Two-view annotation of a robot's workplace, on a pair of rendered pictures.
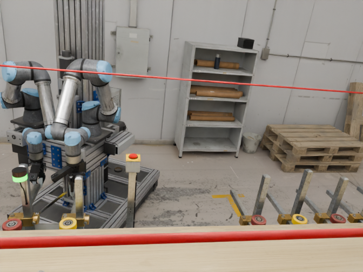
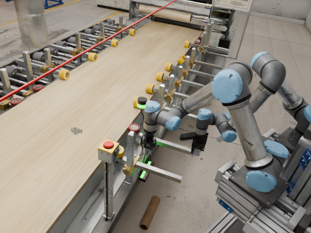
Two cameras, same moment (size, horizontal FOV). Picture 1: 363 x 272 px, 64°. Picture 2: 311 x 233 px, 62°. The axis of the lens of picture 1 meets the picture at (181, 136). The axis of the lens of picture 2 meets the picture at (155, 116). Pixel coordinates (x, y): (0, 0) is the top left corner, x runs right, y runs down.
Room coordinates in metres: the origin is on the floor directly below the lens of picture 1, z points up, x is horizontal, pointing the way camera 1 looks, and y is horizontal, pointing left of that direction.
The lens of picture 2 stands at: (1.84, -0.43, 1.99)
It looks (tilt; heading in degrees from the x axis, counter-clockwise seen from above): 35 degrees down; 118
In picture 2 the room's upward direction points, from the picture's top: 7 degrees clockwise
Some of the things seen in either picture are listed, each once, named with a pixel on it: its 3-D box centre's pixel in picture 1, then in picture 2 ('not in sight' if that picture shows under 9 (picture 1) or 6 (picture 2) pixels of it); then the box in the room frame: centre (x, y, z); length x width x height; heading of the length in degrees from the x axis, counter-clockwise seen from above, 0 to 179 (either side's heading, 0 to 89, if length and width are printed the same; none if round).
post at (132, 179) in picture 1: (130, 205); (108, 189); (1.28, 0.22, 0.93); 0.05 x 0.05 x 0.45; 12
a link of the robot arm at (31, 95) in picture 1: (31, 97); (310, 119); (2.02, 1.13, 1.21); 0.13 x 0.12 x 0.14; 131
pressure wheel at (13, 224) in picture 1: (13, 232); (133, 132); (1.07, 0.74, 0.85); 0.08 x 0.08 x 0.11
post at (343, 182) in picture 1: (332, 210); not in sight; (1.54, -0.99, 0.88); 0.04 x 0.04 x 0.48; 12
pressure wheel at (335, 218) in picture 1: (335, 224); not in sight; (1.43, -0.97, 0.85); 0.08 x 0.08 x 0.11
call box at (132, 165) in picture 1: (132, 163); (108, 151); (1.28, 0.23, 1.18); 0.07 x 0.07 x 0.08; 12
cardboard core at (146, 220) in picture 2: not in sight; (150, 212); (1.25, 0.80, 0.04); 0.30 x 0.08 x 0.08; 102
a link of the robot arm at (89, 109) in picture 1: (91, 111); (271, 156); (1.90, 0.64, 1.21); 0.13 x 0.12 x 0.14; 88
